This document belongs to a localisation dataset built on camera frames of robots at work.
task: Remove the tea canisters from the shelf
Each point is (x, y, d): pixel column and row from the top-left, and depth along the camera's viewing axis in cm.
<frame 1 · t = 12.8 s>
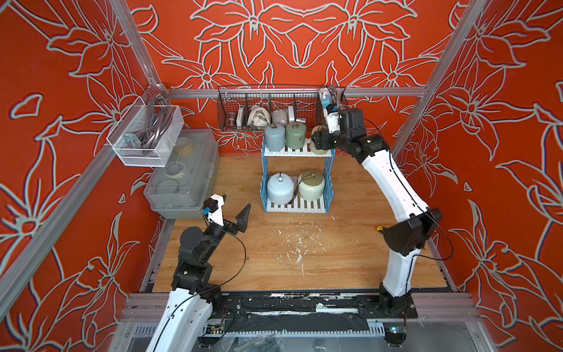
left hand: (236, 199, 69), fingers open
right hand: (317, 131, 79), fingers open
blue white picket shelf: (300, 205, 100), point 2 cm above the table
grey-blue tea canister: (275, 138, 81), point 35 cm above the table
cream round ceramic jar: (311, 185, 95), point 12 cm above the table
pale blue round ceramic jar: (280, 188, 94), point 12 cm above the table
translucent plastic storage box: (179, 188, 90), point 16 cm above the table

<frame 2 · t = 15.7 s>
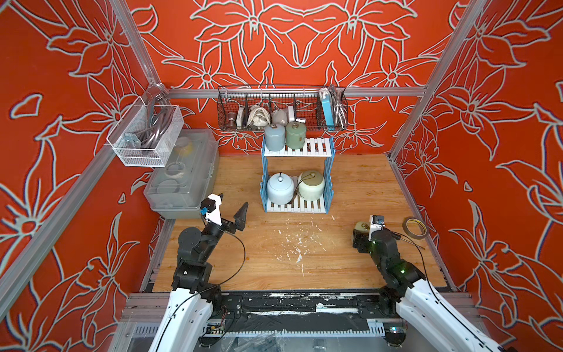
left hand: (233, 198, 69), fingers open
right hand: (360, 230, 83), fingers open
brown tape roll: (409, 232, 92), on the table
the other named things where they were.

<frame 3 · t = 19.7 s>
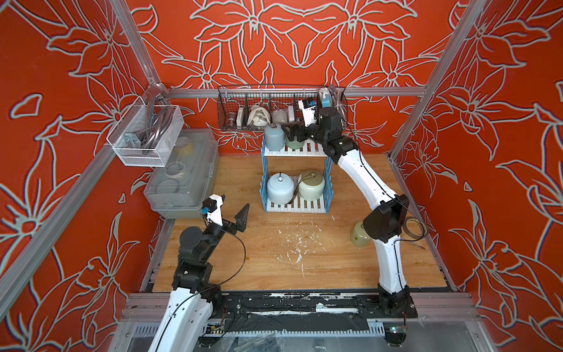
left hand: (235, 199, 70), fingers open
right hand: (287, 119, 80), fingers open
the named things where they were.

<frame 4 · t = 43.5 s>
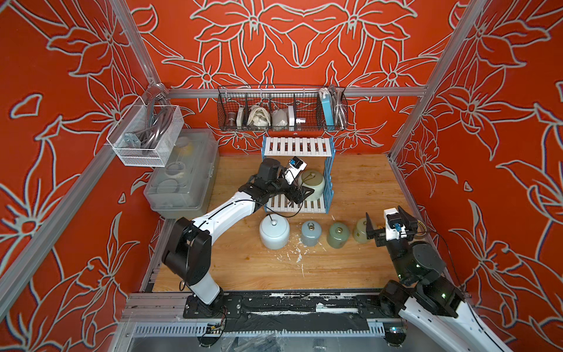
left hand: (305, 180, 80), fingers open
right hand: (380, 209, 66), fingers open
grey-blue tea canister: (311, 233, 83), point 9 cm above the table
pale blue round ceramic jar: (274, 231, 83), point 10 cm above the table
green tea canister: (339, 232, 83), point 9 cm above the table
the other named things where they were.

